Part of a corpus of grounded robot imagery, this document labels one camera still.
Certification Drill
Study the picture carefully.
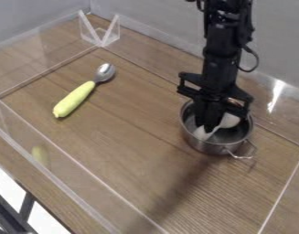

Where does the spoon with yellow-green handle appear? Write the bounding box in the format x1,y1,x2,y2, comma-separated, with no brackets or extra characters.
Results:
52,63,117,118

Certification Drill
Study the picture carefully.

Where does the silver pot with handles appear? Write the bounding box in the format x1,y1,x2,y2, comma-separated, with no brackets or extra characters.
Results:
179,101,258,159

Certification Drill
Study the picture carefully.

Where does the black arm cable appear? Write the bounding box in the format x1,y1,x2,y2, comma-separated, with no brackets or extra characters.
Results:
235,45,262,73

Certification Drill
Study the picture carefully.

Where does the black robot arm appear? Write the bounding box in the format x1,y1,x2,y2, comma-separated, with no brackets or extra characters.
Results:
178,0,258,133

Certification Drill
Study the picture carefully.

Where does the clear acrylic enclosure wall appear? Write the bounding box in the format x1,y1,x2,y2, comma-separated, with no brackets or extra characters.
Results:
0,15,299,234

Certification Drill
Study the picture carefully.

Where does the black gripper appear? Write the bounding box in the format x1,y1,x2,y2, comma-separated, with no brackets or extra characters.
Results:
178,54,254,133

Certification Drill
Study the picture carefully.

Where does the dark metal table leg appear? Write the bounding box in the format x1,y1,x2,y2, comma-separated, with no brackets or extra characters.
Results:
0,193,38,234

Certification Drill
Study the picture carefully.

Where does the plush mushroom toy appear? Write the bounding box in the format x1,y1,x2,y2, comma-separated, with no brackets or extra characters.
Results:
193,109,241,141

